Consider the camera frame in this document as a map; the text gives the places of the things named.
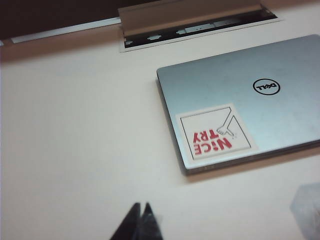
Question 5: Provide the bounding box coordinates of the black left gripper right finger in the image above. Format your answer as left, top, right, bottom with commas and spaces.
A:
139, 201, 165, 240

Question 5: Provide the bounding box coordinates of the silver divider base rail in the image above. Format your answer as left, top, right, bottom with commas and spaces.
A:
9, 16, 122, 44

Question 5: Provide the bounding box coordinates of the desk cable socket tray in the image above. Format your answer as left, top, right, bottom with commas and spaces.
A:
118, 9, 281, 54

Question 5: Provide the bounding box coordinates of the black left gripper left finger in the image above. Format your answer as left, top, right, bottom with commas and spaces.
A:
109, 201, 142, 240

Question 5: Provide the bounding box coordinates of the grey-brown desk divider panel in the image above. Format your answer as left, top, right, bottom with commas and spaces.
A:
0, 0, 121, 41

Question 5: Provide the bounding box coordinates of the silver Dell laptop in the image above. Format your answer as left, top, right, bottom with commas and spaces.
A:
156, 34, 320, 177

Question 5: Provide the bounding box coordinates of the beige cable box flap lid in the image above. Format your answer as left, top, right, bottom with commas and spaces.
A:
117, 0, 266, 39

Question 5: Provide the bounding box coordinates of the white red Nice Try sticker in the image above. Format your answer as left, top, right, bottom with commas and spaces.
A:
174, 102, 260, 167

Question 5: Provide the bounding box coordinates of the clear plastic water cup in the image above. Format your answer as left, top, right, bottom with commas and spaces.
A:
289, 183, 320, 240

